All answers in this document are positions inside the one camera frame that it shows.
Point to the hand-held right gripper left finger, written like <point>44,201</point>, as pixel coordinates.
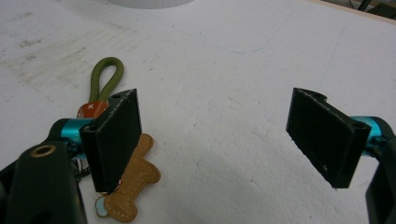
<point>113,143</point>

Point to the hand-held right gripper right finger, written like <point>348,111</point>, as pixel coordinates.
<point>327,140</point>

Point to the white round container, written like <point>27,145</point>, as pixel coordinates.
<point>149,3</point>

